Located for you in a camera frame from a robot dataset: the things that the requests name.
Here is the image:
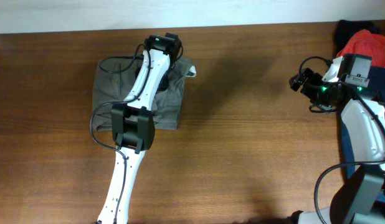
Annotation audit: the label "grey shorts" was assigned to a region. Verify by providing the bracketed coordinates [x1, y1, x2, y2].
[92, 57, 196, 130]

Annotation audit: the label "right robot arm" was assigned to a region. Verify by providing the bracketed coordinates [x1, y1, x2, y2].
[289, 67, 385, 223]

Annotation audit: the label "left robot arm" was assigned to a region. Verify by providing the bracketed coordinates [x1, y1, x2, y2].
[97, 33, 183, 224]

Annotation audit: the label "navy blue garment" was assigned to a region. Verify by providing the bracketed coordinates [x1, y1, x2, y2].
[341, 67, 385, 162]

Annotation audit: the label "red garment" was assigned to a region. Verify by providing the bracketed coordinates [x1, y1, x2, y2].
[336, 29, 385, 68]

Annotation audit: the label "black garment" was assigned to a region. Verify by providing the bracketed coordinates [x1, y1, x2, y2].
[333, 20, 381, 58]

